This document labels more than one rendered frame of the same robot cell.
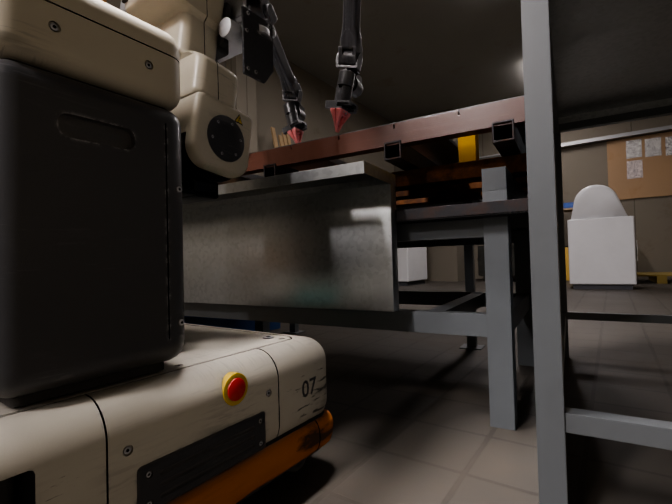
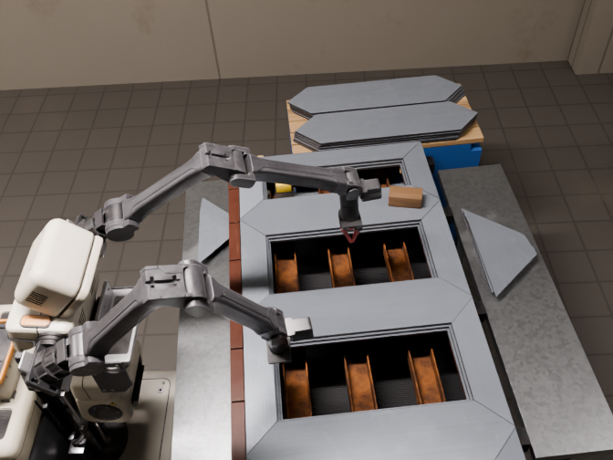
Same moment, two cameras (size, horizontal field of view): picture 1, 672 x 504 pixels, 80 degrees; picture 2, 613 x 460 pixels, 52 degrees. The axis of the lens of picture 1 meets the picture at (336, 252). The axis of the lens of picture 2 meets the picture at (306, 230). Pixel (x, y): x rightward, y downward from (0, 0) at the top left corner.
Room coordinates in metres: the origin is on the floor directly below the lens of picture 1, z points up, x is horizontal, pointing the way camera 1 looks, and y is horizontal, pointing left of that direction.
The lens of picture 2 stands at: (0.95, -0.91, 2.52)
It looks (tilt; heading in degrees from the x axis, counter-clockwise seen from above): 48 degrees down; 58
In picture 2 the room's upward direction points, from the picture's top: 4 degrees counter-clockwise
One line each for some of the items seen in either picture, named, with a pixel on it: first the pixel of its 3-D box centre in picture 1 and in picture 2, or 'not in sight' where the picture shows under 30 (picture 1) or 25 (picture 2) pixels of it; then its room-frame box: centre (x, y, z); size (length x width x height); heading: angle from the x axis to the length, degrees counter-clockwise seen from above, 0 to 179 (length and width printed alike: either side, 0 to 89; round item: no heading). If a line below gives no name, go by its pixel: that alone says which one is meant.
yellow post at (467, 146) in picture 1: (468, 147); not in sight; (1.20, -0.41, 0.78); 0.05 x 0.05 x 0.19; 60
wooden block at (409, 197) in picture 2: not in sight; (405, 197); (2.14, 0.27, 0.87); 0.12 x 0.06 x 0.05; 135
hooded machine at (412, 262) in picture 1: (400, 239); not in sight; (6.91, -1.12, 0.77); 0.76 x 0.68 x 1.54; 145
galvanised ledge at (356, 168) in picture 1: (206, 199); (208, 307); (1.36, 0.44, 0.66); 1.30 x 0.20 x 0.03; 60
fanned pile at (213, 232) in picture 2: not in sight; (215, 227); (1.56, 0.73, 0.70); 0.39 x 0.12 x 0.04; 60
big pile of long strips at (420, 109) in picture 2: not in sight; (380, 112); (2.43, 0.76, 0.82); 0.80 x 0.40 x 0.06; 150
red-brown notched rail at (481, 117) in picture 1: (273, 159); (237, 329); (1.36, 0.21, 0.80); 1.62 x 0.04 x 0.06; 60
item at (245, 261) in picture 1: (225, 254); not in sight; (1.43, 0.40, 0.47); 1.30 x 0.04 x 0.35; 60
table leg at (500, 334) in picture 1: (499, 296); not in sight; (1.06, -0.43, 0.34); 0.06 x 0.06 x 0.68; 60
